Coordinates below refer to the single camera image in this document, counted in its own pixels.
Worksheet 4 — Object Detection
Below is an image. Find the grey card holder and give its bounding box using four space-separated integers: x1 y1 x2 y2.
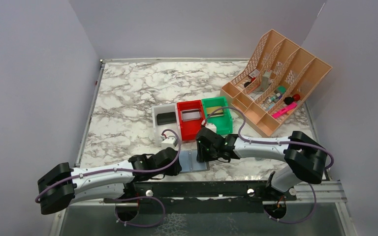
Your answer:
179 150 210 173

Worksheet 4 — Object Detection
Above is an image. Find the green plastic bin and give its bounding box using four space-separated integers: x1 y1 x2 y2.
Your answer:
201 96 233 135

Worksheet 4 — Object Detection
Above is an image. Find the red plastic bin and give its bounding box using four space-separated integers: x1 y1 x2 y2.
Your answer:
176 100 205 141

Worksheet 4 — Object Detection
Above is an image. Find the black card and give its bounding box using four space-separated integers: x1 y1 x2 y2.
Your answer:
156 112 177 125

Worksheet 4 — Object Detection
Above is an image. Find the white plastic bin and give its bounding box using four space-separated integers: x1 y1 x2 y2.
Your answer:
151 103 181 147

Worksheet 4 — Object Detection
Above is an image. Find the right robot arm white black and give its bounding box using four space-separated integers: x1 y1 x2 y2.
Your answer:
195 127 327 194

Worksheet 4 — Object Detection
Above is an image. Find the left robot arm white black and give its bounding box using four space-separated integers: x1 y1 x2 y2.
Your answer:
35 147 182 215

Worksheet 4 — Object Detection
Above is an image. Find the gold card with stripe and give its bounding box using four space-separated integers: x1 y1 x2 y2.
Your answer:
206 106 224 117

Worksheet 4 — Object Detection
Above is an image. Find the silver card with stripe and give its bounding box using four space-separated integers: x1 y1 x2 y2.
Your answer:
181 109 201 122

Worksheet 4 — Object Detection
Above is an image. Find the red white small box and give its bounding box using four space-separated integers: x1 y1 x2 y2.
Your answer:
248 69 260 80

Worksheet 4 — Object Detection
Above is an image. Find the grey box in organizer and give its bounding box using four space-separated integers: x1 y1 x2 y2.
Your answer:
259 69 273 92

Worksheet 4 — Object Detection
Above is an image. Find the green capped glue stick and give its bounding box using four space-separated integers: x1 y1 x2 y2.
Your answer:
270 86 286 102

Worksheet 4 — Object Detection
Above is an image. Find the pink highlighter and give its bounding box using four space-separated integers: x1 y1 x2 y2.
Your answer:
271 102 297 119

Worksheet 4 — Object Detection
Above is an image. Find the peach desk organizer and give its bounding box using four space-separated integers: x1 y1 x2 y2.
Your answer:
220 29 332 137

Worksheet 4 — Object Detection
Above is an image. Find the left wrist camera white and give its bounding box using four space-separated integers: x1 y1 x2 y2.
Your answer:
160 136 178 149

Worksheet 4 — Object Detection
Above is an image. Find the black mounting rail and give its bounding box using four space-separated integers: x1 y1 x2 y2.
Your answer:
103 180 296 215

